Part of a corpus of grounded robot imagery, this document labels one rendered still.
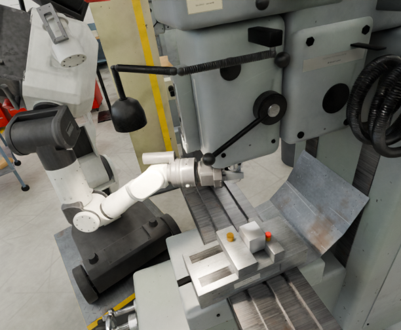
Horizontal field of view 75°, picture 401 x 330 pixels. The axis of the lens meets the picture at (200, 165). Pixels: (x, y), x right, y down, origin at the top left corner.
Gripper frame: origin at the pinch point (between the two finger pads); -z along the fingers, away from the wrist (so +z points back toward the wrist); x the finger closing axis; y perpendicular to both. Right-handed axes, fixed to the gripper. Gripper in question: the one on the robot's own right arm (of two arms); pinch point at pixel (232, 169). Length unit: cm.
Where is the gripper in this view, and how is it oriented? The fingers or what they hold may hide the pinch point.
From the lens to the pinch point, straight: 77.9
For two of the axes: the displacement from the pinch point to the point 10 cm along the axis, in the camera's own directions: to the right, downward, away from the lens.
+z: -9.9, 0.6, 1.1
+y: 1.1, 8.2, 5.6
